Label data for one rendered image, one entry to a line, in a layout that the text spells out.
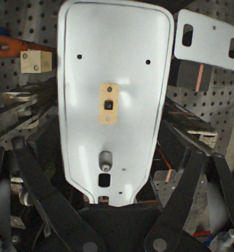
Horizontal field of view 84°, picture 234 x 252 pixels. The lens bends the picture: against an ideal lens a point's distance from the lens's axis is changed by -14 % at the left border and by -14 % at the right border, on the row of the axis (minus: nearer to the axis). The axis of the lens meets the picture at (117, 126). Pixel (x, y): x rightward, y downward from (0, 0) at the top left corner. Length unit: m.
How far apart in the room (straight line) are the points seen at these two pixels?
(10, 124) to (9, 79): 0.48
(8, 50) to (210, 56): 0.37
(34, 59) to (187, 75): 0.30
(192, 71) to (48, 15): 0.53
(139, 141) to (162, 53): 0.19
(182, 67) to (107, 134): 0.22
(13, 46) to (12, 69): 0.45
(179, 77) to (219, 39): 0.12
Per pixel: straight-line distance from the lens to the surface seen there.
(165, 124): 0.19
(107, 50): 0.30
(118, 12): 0.31
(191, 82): 0.37
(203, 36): 0.36
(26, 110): 0.27
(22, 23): 0.70
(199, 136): 0.35
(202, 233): 3.12
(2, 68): 0.73
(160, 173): 0.43
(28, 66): 0.26
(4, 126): 0.24
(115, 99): 0.30
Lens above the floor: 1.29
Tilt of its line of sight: 67 degrees down
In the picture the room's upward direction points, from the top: 170 degrees clockwise
